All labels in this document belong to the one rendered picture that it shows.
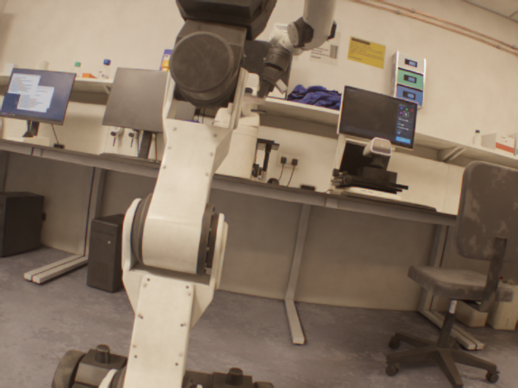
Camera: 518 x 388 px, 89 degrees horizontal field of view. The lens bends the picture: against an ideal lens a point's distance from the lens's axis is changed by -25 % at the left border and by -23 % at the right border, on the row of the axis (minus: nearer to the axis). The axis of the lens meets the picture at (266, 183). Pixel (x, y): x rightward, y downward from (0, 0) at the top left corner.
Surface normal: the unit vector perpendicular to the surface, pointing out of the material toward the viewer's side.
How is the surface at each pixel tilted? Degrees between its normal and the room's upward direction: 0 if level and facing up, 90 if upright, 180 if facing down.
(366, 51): 90
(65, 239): 90
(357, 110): 93
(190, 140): 65
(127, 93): 86
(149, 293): 60
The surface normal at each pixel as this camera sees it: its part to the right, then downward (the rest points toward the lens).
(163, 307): 0.19, -0.49
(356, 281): 0.02, -0.01
